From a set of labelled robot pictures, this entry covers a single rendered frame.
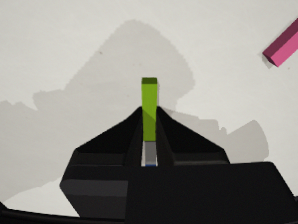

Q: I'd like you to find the grey rod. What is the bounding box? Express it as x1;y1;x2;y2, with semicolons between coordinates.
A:
145;141;157;165

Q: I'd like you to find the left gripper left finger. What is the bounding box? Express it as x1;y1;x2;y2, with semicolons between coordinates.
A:
67;106;143;166

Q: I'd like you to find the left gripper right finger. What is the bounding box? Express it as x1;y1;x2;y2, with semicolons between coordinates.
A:
156;106;231;166

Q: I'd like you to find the pink rod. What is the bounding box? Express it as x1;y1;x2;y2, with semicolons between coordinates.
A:
263;18;298;67

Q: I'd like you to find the lime green rod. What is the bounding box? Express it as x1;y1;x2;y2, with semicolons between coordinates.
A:
141;77;157;141

